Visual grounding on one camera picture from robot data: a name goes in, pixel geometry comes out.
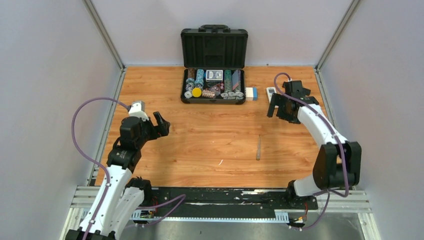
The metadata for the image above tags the grey remote control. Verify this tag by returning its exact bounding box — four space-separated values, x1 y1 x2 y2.
266 87 276 103

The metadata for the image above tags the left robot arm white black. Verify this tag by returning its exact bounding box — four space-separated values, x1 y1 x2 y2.
65 111 171 240

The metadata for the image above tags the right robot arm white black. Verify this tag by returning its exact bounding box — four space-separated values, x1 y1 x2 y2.
267 80 362 209

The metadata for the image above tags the white blue card box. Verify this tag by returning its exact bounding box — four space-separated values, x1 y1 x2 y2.
245 87 258 101

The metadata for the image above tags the yellow poker chip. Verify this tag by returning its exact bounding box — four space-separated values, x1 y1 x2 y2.
191 87 203 98

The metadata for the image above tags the green poker chip stack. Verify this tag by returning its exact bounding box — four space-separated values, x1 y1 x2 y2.
223 69 233 93

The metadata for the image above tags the teal poker chip stack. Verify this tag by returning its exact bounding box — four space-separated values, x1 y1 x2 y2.
194 69 205 88

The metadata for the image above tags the blue playing card deck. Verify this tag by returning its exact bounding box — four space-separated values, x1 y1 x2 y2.
204 69 224 82

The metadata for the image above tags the black poker chip case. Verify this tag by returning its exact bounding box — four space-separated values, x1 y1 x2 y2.
180 24 248 105

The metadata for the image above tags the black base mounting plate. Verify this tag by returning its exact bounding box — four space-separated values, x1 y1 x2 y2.
138 187 318 219

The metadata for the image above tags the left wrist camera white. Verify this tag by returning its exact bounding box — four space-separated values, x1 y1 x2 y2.
128 100 149 122

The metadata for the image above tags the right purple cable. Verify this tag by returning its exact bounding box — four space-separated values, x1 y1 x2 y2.
273 72 351 231

